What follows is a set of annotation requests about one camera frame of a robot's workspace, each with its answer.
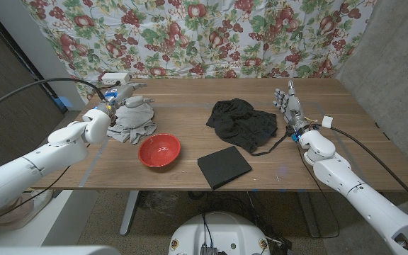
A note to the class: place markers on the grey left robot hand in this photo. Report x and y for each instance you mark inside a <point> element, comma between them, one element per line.
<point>120,93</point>

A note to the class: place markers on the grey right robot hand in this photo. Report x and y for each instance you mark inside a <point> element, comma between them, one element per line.
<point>294,110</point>

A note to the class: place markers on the grey shirt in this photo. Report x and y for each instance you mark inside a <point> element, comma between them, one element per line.
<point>135,122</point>

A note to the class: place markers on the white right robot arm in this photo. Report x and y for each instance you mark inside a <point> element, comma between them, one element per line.
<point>363,195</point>

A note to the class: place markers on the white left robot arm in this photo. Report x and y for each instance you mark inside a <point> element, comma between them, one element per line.
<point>48,152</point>

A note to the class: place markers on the red bowl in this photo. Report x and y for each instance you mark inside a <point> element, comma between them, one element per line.
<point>159,150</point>

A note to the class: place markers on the black folder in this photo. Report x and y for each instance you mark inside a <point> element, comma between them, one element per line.
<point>223,166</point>

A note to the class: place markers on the white power strip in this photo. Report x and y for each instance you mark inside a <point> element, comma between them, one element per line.
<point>115,78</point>

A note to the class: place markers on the black crumpled garment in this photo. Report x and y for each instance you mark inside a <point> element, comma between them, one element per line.
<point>243,124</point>

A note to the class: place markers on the small blue object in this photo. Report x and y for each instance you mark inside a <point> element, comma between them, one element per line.
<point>64,102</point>

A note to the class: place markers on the grey tape strip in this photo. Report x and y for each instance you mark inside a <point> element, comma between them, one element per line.
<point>92,166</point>

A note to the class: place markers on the floral fruit print backdrop cloth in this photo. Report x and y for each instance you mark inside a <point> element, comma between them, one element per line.
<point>197,39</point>

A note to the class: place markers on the white table leg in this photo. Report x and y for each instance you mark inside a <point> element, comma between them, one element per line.
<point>129,212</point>

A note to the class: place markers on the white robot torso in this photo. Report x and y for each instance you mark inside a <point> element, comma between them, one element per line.
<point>218,232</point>

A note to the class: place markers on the beige cloth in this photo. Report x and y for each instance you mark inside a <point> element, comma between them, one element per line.
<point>2,221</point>

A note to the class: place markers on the white door frame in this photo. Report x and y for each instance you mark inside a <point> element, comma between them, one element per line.
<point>34,49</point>

